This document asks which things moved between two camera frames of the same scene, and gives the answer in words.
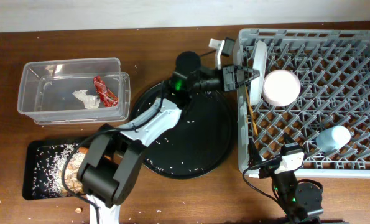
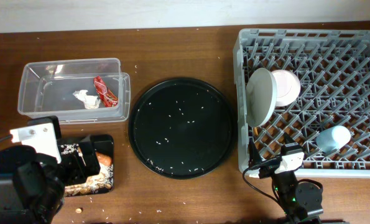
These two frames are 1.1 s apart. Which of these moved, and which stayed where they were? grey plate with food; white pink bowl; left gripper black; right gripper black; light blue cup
Moved: grey plate with food; left gripper black
Stayed: light blue cup; right gripper black; white pink bowl
